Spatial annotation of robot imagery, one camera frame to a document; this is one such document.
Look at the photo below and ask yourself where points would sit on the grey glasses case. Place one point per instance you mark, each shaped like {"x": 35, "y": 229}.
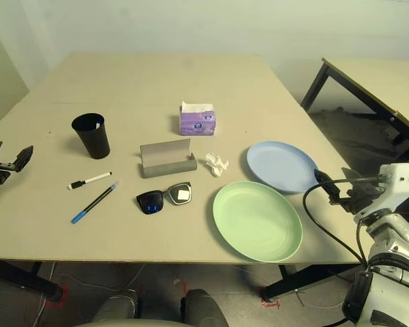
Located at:
{"x": 167, "y": 168}

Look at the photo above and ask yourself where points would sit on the black metal table leg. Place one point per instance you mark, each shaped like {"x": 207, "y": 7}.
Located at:
{"x": 20, "y": 276}
{"x": 303, "y": 276}

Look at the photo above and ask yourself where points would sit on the white marker black cap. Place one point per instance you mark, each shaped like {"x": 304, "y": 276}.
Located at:
{"x": 88, "y": 180}

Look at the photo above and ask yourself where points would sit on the black sunglasses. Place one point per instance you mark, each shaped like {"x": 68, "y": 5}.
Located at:
{"x": 150, "y": 202}

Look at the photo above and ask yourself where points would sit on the grey robot right leg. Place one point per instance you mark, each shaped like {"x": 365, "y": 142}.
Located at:
{"x": 201, "y": 306}

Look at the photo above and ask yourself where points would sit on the black plastic cup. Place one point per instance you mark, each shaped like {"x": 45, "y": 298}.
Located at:
{"x": 93, "y": 143}

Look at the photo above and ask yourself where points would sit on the blue and black pen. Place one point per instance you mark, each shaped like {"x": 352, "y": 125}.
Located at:
{"x": 95, "y": 201}

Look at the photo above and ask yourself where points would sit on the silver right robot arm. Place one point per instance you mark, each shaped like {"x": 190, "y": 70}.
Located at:
{"x": 395, "y": 238}

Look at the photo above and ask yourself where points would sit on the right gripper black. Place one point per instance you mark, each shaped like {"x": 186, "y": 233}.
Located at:
{"x": 361, "y": 197}

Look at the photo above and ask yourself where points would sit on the purple tissue box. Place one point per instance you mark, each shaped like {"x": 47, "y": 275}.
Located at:
{"x": 197, "y": 124}

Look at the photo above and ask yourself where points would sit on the green plate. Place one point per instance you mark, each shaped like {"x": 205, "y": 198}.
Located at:
{"x": 255, "y": 221}

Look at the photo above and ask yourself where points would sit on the beige side table black frame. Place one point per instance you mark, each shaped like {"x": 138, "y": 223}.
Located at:
{"x": 378, "y": 78}

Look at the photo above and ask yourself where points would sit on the grey robot torso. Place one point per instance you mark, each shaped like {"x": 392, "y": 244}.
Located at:
{"x": 129, "y": 323}

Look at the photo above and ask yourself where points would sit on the white tissue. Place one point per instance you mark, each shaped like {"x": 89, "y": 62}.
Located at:
{"x": 216, "y": 163}

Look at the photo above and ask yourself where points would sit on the blue plate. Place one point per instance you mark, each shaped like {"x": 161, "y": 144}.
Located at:
{"x": 279, "y": 163}

